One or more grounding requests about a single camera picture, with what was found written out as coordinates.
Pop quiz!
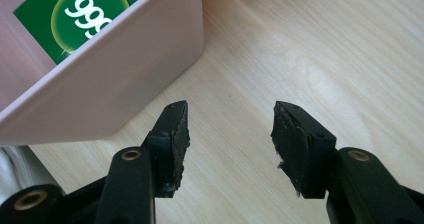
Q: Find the pink lidded storage box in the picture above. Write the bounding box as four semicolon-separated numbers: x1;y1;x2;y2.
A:
0;0;205;198

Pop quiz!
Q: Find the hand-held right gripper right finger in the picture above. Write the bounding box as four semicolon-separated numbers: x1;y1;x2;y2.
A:
270;100;424;224

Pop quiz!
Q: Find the green carton box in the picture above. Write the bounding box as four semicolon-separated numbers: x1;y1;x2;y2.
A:
13;0;146;65

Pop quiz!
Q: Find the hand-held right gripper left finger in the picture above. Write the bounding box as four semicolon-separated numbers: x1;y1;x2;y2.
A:
94;99;191;224

